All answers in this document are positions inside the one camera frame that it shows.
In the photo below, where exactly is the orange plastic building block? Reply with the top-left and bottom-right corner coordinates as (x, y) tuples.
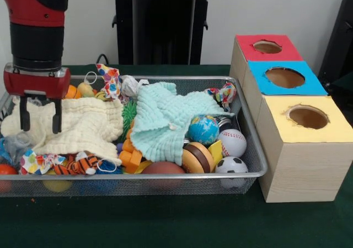
(119, 119), (143, 175)

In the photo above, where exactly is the brown toy football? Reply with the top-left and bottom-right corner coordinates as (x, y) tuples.
(141, 161), (186, 176)

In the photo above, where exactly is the black and white soccer ball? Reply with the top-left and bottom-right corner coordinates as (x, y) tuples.
(215, 156), (249, 189)

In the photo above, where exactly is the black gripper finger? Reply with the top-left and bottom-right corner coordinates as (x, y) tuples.
(19, 95), (31, 132)
(52, 98), (63, 135)

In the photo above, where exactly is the white baseball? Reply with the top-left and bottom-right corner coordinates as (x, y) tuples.
(217, 129), (248, 158)

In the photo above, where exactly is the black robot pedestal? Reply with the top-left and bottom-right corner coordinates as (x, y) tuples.
(106, 0), (223, 65)

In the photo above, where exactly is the orange toy basketball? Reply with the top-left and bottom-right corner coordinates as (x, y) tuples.
(65, 85), (82, 99)

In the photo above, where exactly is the toy burger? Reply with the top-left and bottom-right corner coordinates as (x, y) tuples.
(181, 142), (215, 174)

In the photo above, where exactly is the cream muslin cloth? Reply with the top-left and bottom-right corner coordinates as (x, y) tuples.
(1, 96), (124, 166)

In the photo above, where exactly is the blue globe ball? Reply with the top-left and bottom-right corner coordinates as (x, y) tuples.
(188, 115), (221, 146)

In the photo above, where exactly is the orange striped tiger plush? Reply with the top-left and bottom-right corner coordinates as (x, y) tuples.
(52, 151), (103, 176)

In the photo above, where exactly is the mint green muslin cloth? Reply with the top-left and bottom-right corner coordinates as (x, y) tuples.
(129, 82), (235, 166)

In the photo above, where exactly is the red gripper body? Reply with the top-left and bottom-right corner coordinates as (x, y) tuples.
(3, 67), (72, 101)

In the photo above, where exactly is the silver mesh bin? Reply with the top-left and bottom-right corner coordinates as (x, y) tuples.
(0, 75), (269, 198)

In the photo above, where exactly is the wooden box with three holes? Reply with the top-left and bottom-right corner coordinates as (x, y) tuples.
(229, 34), (353, 204)

